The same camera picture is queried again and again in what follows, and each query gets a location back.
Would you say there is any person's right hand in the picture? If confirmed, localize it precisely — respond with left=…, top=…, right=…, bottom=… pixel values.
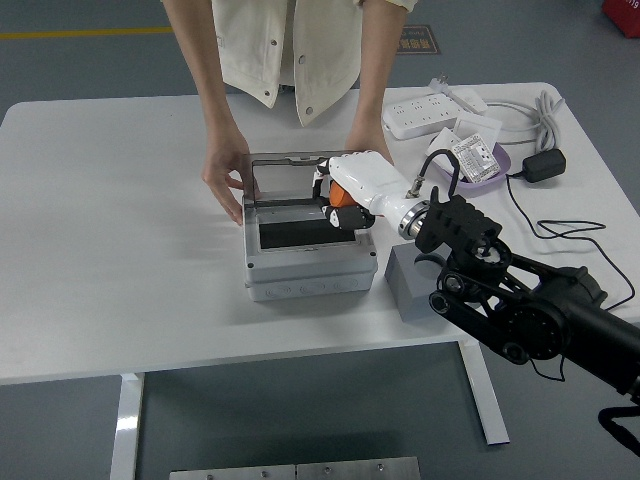
left=200, top=134, right=254, bottom=225

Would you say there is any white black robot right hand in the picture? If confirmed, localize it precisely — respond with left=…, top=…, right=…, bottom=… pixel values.
left=310, top=150, right=426, bottom=232

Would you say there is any person's left hand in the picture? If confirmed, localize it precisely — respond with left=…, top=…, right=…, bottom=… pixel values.
left=343, top=132, right=395, bottom=169

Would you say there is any orange cylindrical battery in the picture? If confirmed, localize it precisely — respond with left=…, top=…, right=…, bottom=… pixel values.
left=327, top=182, right=356, bottom=207

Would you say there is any transparent smoky box lid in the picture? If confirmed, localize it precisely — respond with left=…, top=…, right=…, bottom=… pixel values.
left=241, top=148, right=374, bottom=204

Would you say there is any grey plastic junction box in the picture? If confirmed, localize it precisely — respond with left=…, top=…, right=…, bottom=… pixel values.
left=243, top=194, right=379, bottom=304

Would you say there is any small white rectangular box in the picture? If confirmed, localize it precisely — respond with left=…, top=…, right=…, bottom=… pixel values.
left=449, top=89, right=489, bottom=115

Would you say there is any grey block battery holder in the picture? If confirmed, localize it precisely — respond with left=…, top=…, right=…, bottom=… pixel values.
left=383, top=243, right=454, bottom=324

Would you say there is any white power strip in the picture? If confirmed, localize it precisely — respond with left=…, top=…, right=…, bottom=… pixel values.
left=382, top=92, right=469, bottom=141

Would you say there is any plain white packet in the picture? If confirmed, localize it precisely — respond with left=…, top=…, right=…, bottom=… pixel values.
left=425, top=127, right=464, bottom=174

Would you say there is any white power plug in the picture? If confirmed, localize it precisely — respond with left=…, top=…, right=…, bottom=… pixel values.
left=428, top=73, right=464, bottom=101

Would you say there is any white square card packet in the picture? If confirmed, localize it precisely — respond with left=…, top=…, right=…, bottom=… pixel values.
left=453, top=114, right=503, bottom=146

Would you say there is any dark floor sign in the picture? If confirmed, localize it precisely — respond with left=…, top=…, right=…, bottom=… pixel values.
left=394, top=24, right=444, bottom=56

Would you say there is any person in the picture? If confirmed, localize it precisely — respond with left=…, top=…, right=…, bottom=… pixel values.
left=162, top=0, right=419, bottom=129

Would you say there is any purple plastic tray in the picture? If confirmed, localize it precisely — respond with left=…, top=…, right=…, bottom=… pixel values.
left=432, top=142, right=512, bottom=189

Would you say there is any black power adapter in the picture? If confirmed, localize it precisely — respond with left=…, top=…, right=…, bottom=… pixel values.
left=522, top=148, right=568, bottom=184

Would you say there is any white table leg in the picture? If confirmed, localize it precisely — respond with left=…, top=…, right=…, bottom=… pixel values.
left=458, top=339, right=511, bottom=446
left=108, top=372, right=146, bottom=480

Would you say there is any red object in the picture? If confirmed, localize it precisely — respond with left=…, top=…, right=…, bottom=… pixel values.
left=599, top=0, right=640, bottom=39

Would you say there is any thin black cable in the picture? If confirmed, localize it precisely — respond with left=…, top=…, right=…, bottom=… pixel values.
left=506, top=172, right=635, bottom=314

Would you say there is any grey bundled power cable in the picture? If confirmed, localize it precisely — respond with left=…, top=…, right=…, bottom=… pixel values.
left=482, top=88, right=566, bottom=154

